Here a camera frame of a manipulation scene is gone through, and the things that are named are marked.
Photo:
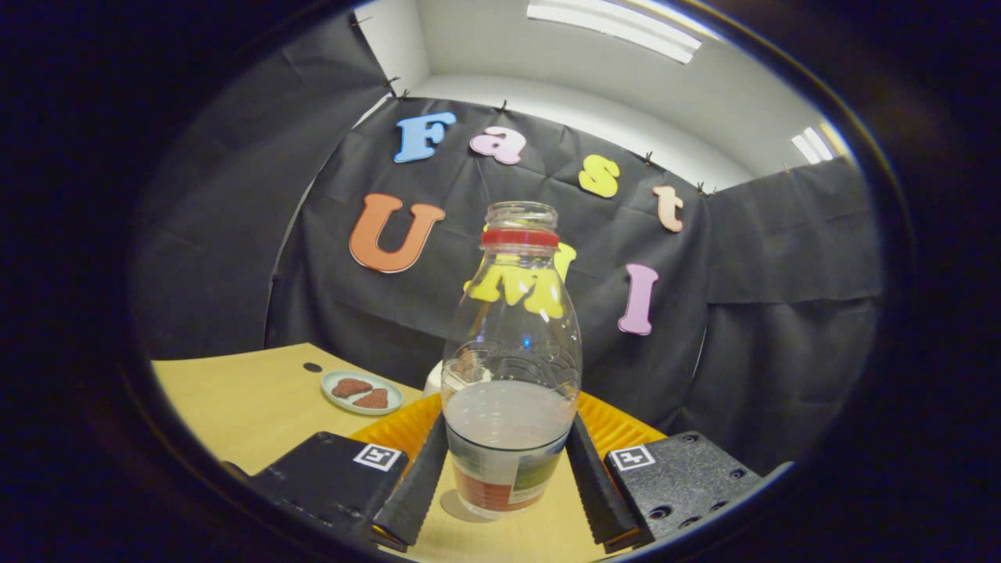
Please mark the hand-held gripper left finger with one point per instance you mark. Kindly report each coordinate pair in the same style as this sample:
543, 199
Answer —
414, 493

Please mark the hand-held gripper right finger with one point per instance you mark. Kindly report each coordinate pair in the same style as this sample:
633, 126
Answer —
598, 493

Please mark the round brown coaster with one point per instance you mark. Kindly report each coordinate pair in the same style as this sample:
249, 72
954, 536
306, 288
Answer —
453, 507

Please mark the clear plastic juice bottle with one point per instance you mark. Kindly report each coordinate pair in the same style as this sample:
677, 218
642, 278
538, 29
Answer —
508, 438

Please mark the brown food piece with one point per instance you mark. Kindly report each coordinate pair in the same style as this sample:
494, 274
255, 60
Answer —
350, 387
374, 400

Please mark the white toaster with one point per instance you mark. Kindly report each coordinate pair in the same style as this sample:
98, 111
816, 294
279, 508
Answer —
432, 381

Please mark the pale green plate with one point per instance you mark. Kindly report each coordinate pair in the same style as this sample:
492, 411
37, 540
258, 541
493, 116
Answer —
338, 400

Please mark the wooden table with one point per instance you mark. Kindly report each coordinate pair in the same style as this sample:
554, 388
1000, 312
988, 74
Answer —
235, 407

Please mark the small ceiling light panel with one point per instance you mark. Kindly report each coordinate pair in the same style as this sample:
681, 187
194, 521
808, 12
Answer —
813, 145

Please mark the large ceiling light panel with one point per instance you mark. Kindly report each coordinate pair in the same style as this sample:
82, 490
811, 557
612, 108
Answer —
610, 23

